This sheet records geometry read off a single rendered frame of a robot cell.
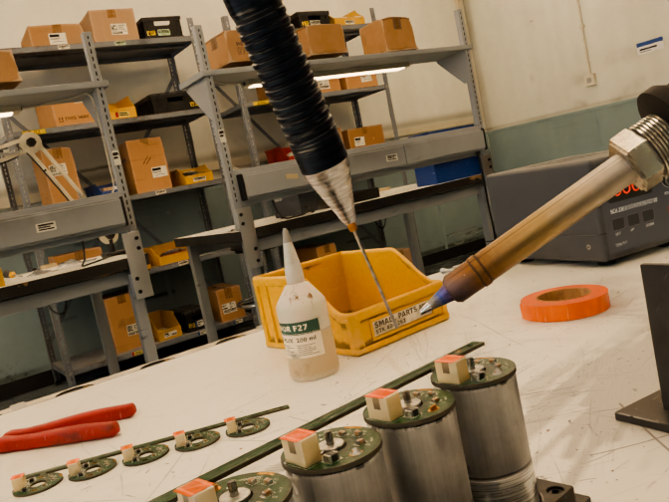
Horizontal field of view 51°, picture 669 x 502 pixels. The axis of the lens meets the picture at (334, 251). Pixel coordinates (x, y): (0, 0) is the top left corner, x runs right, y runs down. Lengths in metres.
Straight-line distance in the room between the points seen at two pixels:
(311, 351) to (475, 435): 0.26
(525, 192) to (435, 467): 0.54
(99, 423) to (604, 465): 0.29
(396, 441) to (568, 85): 5.74
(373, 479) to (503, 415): 0.05
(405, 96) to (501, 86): 0.89
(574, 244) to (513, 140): 5.64
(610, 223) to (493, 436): 0.46
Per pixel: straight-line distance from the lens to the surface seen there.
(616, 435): 0.32
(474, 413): 0.20
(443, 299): 0.18
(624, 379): 0.38
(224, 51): 2.84
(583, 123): 5.83
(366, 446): 0.17
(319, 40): 3.03
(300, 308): 0.45
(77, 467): 0.41
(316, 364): 0.46
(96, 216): 2.49
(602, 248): 0.65
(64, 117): 4.21
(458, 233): 6.15
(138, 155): 4.37
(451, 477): 0.19
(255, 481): 0.17
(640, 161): 0.18
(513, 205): 0.73
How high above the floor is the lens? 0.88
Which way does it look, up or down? 6 degrees down
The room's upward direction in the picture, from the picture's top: 12 degrees counter-clockwise
